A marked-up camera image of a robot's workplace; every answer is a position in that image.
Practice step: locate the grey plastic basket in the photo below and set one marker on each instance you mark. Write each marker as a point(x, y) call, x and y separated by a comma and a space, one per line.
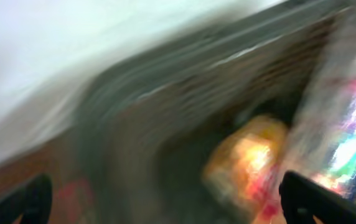
point(147, 126)

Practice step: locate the brown snack bag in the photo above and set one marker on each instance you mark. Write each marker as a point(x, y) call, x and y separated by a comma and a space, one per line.
point(241, 170)

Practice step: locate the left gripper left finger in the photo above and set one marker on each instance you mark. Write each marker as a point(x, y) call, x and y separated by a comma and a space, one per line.
point(31, 202)

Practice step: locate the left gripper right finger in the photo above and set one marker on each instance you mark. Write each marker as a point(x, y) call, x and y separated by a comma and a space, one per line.
point(302, 200)

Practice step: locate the Kleenex tissue multipack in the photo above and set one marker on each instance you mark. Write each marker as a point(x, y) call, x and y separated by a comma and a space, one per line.
point(322, 144)

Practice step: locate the orange spaghetti packet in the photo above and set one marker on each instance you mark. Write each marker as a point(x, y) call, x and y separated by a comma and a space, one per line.
point(74, 204)

